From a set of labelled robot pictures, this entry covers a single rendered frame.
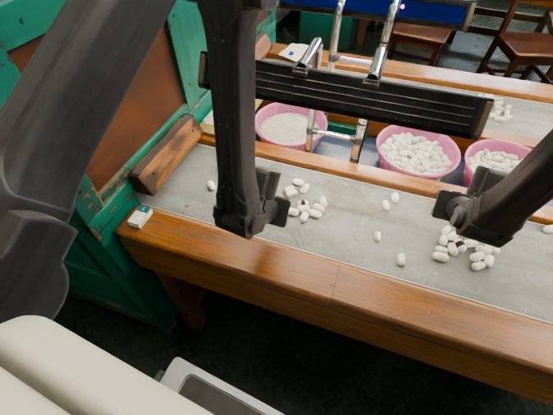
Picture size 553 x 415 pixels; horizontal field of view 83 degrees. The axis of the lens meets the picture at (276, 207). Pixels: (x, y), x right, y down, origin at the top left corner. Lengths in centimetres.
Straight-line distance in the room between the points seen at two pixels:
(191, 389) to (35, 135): 29
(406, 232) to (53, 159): 81
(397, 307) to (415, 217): 30
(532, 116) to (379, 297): 105
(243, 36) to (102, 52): 19
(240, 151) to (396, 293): 49
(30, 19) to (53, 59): 44
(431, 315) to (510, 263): 29
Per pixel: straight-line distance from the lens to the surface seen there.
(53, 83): 27
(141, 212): 91
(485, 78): 168
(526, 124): 151
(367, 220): 91
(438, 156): 118
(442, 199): 79
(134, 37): 30
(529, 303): 95
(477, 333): 82
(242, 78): 44
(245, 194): 51
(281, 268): 76
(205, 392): 41
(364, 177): 99
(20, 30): 71
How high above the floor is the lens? 143
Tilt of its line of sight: 50 degrees down
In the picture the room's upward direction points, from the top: straight up
